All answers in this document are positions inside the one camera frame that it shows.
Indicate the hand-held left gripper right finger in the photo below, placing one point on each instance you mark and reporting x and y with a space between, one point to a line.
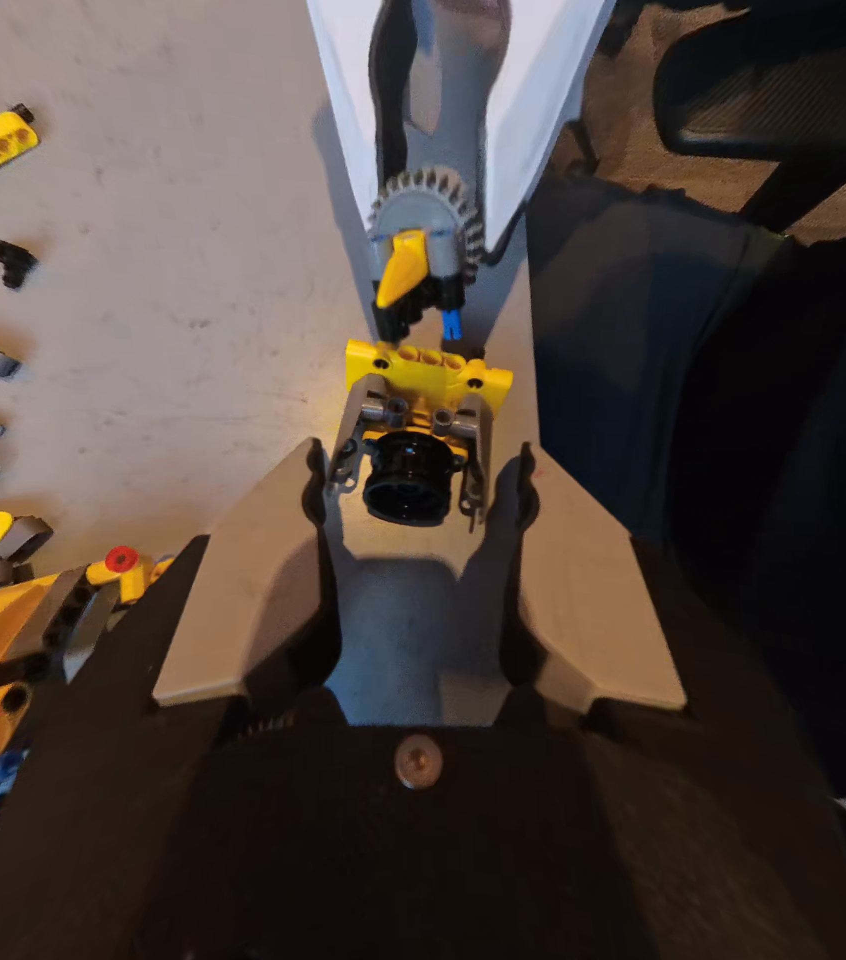
588 615

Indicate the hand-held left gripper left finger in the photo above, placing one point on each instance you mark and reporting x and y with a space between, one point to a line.
243 615

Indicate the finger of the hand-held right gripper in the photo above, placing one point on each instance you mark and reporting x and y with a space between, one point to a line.
348 75
535 112

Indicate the grey gear brick assembly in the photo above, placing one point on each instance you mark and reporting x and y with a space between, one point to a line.
423 214

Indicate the small yellow grey brick assembly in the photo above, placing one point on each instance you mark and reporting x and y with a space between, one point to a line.
408 487

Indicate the light grey desk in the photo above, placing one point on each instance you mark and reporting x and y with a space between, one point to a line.
168 225

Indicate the black office chair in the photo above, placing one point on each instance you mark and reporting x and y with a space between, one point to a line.
768 97

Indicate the small black connector brick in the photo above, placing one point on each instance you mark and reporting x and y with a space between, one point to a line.
12 262

